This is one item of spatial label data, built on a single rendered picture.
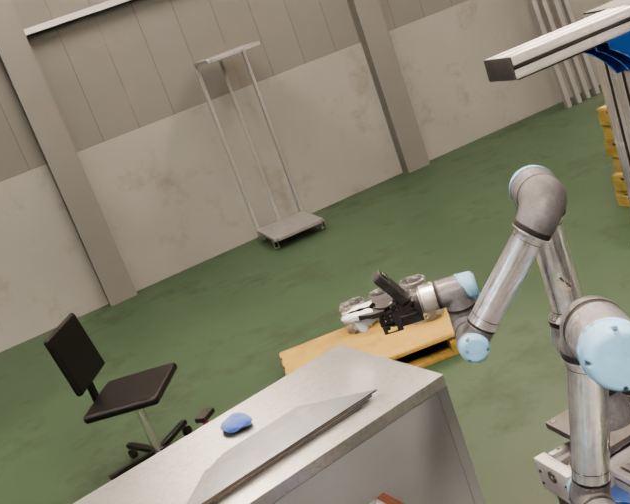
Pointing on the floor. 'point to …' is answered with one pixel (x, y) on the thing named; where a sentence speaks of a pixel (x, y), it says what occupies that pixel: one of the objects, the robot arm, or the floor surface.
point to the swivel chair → (75, 348)
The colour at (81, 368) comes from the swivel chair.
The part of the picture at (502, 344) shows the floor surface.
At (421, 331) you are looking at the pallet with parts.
